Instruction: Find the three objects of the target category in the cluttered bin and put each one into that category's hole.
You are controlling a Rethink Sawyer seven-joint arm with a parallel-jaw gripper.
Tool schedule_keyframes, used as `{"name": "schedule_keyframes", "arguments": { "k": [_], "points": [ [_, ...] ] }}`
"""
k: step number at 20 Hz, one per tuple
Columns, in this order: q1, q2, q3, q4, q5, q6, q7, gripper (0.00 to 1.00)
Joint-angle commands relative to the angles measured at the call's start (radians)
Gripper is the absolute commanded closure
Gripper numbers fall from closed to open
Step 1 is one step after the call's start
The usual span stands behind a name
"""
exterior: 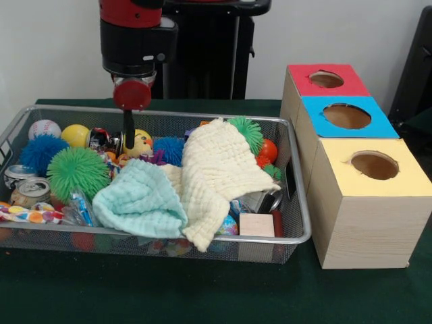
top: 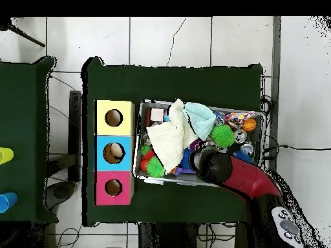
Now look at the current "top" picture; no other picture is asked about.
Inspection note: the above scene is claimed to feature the cream yellow waffle cloth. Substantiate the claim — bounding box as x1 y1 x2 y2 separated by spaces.
146 99 198 176

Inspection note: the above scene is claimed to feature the mint green waffle cloth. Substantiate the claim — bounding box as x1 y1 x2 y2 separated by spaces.
183 103 217 141

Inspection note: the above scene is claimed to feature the clear mesh bin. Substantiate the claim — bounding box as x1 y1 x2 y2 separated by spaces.
133 99 267 191

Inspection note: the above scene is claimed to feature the wooden box with three holes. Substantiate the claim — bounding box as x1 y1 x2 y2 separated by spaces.
93 99 136 206

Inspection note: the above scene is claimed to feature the pale wooden cube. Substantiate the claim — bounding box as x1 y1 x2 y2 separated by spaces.
150 108 165 122

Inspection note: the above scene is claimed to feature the dark blue spiky ball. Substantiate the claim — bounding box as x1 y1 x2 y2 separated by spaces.
178 149 194 171

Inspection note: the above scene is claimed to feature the green spiky ball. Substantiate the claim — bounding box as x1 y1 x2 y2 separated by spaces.
147 157 166 179

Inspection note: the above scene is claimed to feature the dark green table cloth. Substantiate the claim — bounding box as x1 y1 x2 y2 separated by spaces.
0 56 57 223
82 56 264 227

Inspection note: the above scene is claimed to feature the large green fuzzy ball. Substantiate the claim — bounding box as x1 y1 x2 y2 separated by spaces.
211 123 236 149

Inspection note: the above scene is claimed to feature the black white soccer ball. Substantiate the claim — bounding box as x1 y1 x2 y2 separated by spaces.
233 129 248 145

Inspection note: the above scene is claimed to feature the colourful polka dot fabric toy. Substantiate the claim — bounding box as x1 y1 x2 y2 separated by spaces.
226 112 256 128

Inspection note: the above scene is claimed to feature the blue fuzzy ball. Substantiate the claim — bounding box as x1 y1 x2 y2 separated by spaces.
233 149 254 164

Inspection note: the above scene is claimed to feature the orange basketball toy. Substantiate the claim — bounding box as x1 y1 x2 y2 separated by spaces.
242 118 257 132

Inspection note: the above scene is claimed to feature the black equipment stand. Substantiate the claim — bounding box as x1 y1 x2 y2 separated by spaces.
45 90 83 207

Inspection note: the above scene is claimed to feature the yellow plastic cup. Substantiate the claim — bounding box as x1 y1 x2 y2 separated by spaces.
0 147 15 165

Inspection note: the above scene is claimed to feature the blue plastic cup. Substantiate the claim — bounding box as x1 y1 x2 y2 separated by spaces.
0 192 19 214

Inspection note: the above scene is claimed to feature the black tripod leg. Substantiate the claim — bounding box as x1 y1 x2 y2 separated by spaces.
0 17 47 48

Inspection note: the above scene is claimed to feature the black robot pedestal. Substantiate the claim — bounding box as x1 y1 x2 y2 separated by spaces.
138 222 239 248

